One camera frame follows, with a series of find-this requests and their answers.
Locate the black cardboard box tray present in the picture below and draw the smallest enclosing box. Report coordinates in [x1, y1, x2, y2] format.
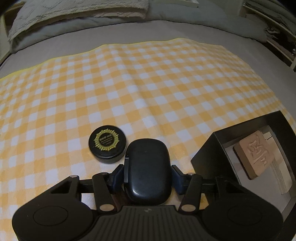
[191, 111, 295, 232]

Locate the yellow white checkered cloth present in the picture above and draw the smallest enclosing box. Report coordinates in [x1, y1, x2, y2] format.
[1, 38, 295, 240]

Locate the white shelf unit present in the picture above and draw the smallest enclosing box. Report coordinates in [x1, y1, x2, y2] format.
[240, 1, 295, 70]

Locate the carved wooden square block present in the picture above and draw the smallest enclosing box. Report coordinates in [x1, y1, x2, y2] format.
[233, 131, 274, 180]

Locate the grey textured pillow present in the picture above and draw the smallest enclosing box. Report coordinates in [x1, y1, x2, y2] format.
[8, 1, 149, 42]

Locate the black rounded plastic case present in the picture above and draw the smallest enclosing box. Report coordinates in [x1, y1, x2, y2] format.
[123, 138, 173, 206]

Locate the black round tin gold emblem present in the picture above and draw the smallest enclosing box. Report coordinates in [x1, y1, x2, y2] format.
[88, 125, 127, 164]

